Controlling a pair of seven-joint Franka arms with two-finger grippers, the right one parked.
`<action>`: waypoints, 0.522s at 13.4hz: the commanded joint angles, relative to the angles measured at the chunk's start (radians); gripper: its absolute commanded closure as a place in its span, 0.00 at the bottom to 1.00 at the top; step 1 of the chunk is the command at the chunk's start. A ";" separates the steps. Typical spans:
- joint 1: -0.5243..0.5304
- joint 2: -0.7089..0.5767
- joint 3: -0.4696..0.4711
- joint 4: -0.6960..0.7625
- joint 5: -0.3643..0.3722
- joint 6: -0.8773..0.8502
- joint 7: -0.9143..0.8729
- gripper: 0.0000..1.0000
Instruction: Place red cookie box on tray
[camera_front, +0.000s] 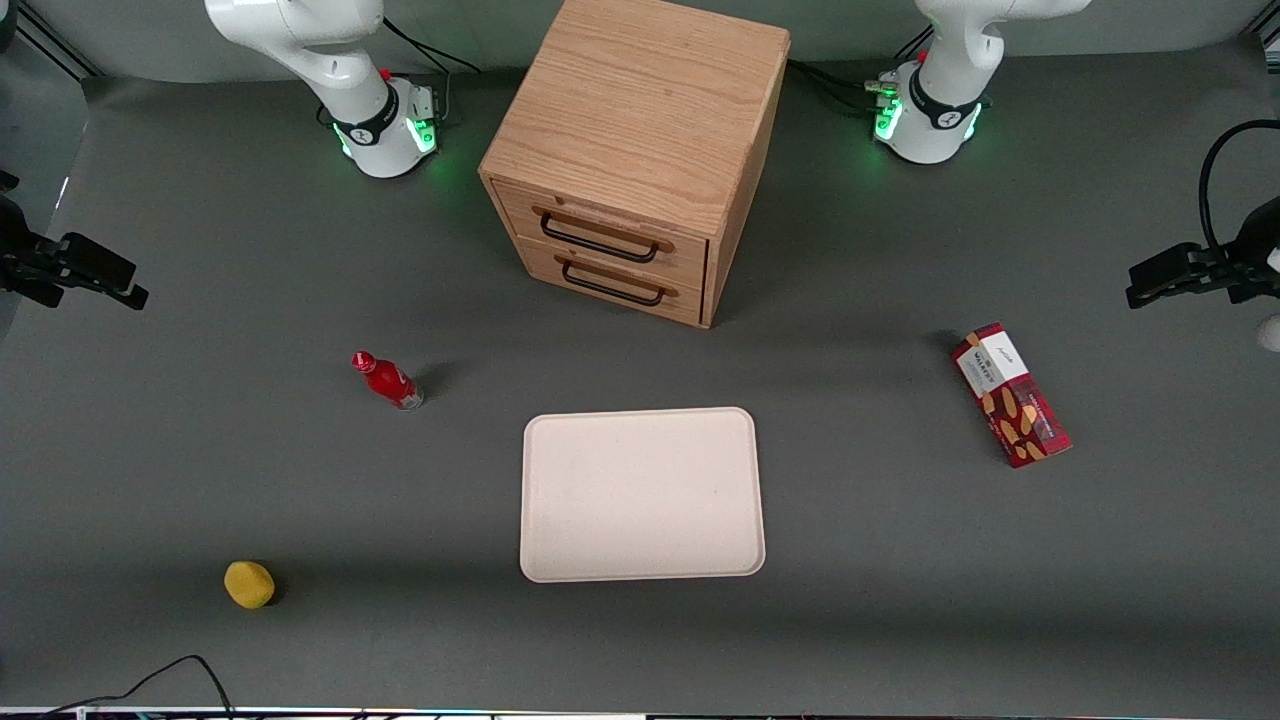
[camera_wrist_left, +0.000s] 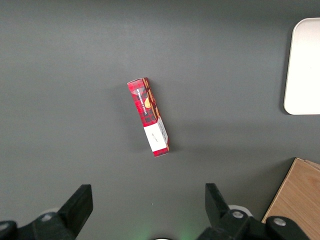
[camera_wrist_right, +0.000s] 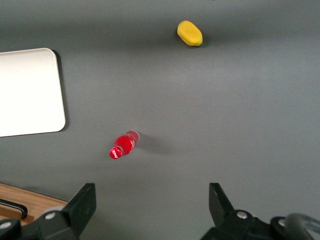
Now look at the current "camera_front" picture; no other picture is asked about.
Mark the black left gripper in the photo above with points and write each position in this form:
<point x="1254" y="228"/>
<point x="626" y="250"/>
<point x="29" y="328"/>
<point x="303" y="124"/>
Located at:
<point x="1249" y="252"/>

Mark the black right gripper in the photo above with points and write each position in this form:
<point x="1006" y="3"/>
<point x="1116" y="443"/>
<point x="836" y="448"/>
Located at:
<point x="12" y="252"/>

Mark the red cookie box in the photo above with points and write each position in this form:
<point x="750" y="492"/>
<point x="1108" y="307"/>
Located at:
<point x="1010" y="400"/>

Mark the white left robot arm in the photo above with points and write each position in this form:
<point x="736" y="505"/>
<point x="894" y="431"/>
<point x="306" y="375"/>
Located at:
<point x="940" y="120"/>

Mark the beige rectangular tray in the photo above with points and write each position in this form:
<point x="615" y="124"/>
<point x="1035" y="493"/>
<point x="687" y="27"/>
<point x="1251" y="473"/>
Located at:
<point x="640" y="495"/>

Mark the small red bottle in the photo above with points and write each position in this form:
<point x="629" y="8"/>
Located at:
<point x="388" y="380"/>

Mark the yellow lemon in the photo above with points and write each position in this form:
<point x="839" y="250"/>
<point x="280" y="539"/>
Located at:
<point x="249" y="584"/>

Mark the wooden drawer front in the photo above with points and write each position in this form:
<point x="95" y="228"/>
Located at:
<point x="520" y="205"/>
<point x="540" y="268"/>

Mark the wooden two-drawer cabinet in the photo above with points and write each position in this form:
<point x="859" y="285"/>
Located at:
<point x="640" y="110"/>

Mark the aluminium frame rail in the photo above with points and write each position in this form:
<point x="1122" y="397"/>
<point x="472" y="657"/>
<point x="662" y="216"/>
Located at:
<point x="1265" y="38"/>
<point x="55" y="40"/>

